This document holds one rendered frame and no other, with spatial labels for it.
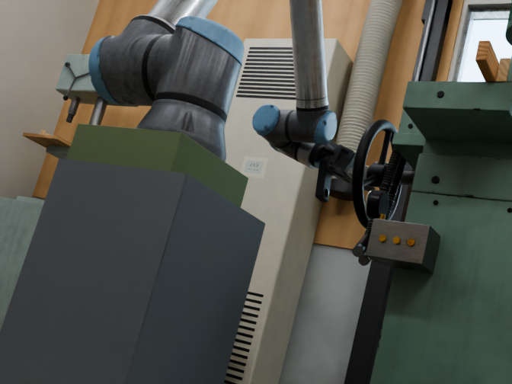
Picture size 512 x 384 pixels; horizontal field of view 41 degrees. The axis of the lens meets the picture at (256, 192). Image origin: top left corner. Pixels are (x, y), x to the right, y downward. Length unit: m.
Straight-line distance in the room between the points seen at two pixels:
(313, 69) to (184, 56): 0.56
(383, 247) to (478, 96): 0.35
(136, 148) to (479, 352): 0.75
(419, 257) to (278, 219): 1.74
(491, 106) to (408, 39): 2.20
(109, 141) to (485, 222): 0.75
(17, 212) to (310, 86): 2.01
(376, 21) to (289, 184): 0.93
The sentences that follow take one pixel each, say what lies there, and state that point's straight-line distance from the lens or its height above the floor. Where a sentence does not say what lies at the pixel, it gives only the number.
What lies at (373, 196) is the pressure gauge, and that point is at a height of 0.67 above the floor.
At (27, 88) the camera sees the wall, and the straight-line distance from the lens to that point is 4.38.
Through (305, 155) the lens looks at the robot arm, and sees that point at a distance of 1.97.
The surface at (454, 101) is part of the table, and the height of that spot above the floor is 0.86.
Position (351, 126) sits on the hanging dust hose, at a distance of 3.20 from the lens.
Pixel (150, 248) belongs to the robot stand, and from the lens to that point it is 1.13.
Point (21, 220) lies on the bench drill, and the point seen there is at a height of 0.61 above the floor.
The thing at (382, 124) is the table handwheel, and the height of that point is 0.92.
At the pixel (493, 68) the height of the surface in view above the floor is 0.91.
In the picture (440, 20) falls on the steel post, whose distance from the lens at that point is 3.46.
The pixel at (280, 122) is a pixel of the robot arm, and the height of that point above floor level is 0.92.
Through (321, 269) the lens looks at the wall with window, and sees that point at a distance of 3.23.
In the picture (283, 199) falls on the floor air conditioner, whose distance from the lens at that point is 3.07.
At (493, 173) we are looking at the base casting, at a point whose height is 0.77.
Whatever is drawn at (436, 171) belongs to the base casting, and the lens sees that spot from 1.50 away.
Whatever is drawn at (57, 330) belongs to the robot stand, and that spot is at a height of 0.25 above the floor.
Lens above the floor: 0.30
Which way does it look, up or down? 13 degrees up
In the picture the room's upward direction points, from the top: 15 degrees clockwise
